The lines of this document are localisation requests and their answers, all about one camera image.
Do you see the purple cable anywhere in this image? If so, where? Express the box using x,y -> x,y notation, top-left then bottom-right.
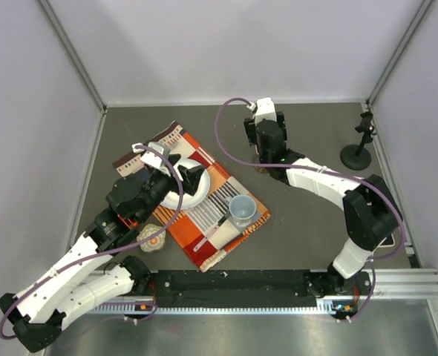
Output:
215,97 -> 408,322
0,144 -> 185,340

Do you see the grey phone stand wooden base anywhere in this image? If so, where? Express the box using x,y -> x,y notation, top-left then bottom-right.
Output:
252,155 -> 272,174

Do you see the crocheted pastel coaster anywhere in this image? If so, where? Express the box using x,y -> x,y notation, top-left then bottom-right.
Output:
137,223 -> 166,253

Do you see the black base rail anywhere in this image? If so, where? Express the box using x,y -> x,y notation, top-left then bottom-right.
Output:
144,269 -> 339,309

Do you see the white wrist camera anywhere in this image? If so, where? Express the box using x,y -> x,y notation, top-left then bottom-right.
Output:
247,97 -> 277,124
131,142 -> 170,175

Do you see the black round base clamp stand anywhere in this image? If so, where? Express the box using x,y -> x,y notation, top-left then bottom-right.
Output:
340,111 -> 375,171

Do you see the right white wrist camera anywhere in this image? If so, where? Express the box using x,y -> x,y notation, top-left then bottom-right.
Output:
247,97 -> 277,124

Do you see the orange bowl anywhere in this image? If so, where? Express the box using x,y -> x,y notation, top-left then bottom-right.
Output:
117,214 -> 138,229

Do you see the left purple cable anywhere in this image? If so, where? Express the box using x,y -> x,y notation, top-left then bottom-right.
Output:
0,144 -> 185,340

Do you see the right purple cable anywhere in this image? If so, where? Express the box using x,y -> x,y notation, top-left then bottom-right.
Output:
215,97 -> 408,322

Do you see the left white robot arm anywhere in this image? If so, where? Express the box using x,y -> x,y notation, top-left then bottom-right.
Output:
0,164 -> 206,353

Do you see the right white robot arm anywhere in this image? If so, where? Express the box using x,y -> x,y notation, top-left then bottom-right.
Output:
243,113 -> 402,297

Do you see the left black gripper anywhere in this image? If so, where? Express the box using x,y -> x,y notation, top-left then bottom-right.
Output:
136,154 -> 205,225

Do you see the orange patterned cloth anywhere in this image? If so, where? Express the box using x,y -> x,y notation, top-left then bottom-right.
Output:
111,120 -> 271,273

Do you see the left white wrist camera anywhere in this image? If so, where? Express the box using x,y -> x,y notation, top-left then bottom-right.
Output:
131,142 -> 170,175

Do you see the light blue mug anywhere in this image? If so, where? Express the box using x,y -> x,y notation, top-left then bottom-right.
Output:
226,194 -> 257,228

